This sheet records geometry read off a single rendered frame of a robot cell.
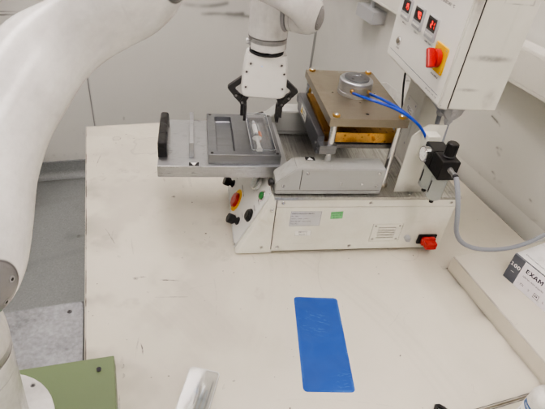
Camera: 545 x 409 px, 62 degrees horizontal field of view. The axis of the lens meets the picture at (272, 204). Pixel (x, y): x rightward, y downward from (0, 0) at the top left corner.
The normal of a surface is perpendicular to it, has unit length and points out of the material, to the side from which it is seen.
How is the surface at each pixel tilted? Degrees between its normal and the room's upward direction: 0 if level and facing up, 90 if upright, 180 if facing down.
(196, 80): 90
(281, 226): 90
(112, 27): 114
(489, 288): 0
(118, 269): 0
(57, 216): 0
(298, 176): 90
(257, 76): 91
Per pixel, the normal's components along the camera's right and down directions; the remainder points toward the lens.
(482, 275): 0.10, -0.79
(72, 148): 0.30, 0.60
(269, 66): 0.10, 0.59
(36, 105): 0.75, 0.29
